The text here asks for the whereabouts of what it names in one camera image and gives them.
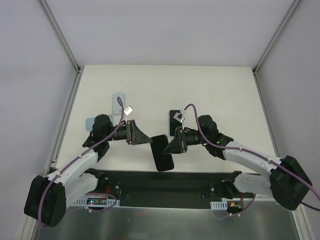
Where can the light blue two-hole phone case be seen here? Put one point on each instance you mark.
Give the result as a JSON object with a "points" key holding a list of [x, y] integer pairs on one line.
{"points": [[90, 121]]}

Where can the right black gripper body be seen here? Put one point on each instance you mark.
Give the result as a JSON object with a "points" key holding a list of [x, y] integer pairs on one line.
{"points": [[181, 140]]}

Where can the right aluminium frame post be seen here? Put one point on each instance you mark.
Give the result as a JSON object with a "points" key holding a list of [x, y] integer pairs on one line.
{"points": [[293, 8]]}

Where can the left white cable duct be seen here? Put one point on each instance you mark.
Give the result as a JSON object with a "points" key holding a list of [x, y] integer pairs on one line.
{"points": [[94, 202]]}

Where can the left aluminium frame post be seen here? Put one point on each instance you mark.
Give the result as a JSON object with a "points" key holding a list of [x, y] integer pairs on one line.
{"points": [[59, 35]]}

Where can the aluminium frame post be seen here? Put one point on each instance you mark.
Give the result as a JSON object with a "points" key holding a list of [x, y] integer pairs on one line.
{"points": [[293, 8], [59, 35]]}

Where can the gold phone with black screen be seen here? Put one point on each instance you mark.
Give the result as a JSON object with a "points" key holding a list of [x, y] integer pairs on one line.
{"points": [[176, 119]]}

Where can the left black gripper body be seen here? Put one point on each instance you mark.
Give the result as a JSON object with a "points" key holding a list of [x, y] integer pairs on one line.
{"points": [[130, 132]]}

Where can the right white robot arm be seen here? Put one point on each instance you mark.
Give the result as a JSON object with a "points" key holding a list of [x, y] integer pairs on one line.
{"points": [[281, 178]]}

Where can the right white cable duct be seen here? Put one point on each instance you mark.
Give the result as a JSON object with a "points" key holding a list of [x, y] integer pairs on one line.
{"points": [[226, 205]]}

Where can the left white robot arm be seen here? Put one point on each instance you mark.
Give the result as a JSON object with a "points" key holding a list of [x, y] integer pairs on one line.
{"points": [[50, 196]]}

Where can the black phone case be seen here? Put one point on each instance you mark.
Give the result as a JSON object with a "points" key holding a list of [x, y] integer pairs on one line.
{"points": [[163, 162]]}

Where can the white cable duct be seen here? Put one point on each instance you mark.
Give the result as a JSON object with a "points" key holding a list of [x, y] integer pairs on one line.
{"points": [[226, 205], [94, 202]]}

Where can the light blue three-hole phone case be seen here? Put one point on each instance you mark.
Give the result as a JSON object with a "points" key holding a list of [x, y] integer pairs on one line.
{"points": [[173, 124]]}

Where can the light blue phone face down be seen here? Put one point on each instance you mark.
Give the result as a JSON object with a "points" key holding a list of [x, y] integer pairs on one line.
{"points": [[116, 107]]}

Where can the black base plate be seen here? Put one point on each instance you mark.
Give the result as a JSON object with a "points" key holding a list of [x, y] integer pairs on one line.
{"points": [[172, 190]]}

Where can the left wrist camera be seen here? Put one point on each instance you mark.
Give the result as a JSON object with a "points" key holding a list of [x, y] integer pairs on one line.
{"points": [[128, 110]]}

